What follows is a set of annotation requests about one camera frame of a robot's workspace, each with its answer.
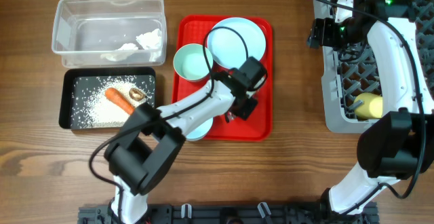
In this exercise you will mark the light blue bowl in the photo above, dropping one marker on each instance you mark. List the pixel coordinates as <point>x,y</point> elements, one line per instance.
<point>199,132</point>

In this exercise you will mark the white paper napkin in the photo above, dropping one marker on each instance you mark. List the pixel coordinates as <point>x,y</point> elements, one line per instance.
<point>147,41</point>

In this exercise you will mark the red candy wrapper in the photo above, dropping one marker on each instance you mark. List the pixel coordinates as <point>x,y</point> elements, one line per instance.
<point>228,116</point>

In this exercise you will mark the light blue plate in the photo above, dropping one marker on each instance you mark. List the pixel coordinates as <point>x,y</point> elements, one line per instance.
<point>233,40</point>

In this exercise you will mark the orange carrot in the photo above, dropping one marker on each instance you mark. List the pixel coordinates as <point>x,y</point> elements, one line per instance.
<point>118,99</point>

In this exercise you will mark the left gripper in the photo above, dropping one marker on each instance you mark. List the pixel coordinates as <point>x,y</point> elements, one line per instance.
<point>245,113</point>

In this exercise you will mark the clear plastic bin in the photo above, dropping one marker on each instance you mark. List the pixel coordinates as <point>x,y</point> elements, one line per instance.
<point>85,29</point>

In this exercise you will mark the brown food scrap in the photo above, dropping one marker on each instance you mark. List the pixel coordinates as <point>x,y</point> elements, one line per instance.
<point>136,94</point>

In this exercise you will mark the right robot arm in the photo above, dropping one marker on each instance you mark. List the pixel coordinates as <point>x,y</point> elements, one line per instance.
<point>399,146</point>

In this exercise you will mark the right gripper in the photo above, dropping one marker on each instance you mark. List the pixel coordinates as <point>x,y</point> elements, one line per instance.
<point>321,34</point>

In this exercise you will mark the grey dishwasher rack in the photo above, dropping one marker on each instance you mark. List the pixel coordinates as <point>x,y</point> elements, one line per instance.
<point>352,78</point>

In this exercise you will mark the yellow plastic cup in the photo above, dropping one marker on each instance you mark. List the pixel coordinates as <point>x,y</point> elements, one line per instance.
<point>369,106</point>

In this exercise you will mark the green bowl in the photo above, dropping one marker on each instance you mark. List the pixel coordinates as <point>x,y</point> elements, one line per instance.
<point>191,62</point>

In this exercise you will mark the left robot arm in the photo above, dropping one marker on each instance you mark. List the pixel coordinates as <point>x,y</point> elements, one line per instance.
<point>143,151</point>

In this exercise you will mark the red plastic tray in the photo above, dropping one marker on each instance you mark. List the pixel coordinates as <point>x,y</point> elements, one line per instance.
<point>258,126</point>

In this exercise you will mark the white rice pile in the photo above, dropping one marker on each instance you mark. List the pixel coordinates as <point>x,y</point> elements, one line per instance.
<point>91,109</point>

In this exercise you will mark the black waste tray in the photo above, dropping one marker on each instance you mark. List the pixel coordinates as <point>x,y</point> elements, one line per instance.
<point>65,104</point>

